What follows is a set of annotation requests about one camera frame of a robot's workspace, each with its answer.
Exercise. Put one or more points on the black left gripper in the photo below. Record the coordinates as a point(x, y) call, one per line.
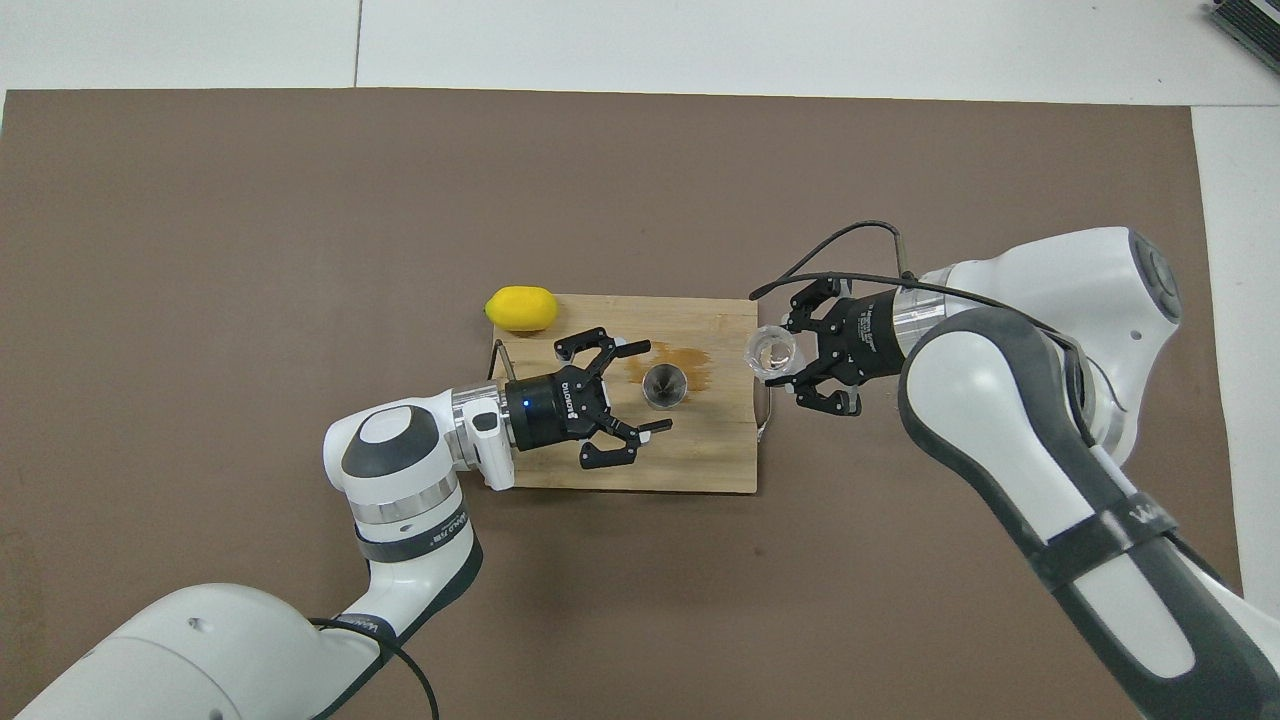
point(550, 410)

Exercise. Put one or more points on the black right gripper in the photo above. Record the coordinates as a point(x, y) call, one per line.
point(860, 340)

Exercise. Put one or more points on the clear glass cup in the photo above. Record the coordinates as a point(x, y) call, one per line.
point(771, 351)

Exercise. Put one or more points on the metal cocktail jigger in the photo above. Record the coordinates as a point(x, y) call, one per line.
point(665, 386)

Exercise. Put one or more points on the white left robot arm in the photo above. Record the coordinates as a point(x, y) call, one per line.
point(250, 640)

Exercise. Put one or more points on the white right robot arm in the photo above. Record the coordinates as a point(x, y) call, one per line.
point(1080, 320)

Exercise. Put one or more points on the bamboo cutting board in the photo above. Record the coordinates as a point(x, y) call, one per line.
point(700, 450)

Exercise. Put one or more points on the yellow lemon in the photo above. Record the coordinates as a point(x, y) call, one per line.
point(521, 308)

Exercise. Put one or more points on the brown table mat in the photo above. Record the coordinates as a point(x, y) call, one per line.
point(640, 600)

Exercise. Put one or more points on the dark ribbed device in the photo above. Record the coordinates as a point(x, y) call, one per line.
point(1250, 25)

